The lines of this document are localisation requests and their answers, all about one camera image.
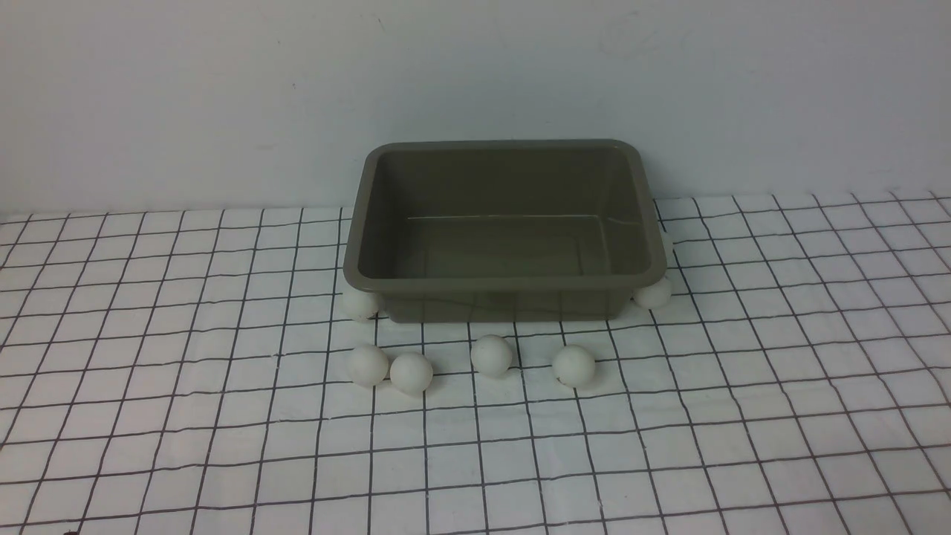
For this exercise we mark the white grid-pattern tablecloth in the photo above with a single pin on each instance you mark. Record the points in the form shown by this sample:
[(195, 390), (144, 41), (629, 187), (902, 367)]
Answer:
[(183, 372)]

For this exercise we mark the white ball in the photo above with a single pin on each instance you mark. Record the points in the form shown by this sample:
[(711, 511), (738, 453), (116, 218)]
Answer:
[(411, 373), (668, 245), (491, 356), (655, 296), (360, 306), (574, 366), (367, 365)]

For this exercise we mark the olive green plastic bin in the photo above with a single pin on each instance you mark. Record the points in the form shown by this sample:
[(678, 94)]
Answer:
[(504, 231)]

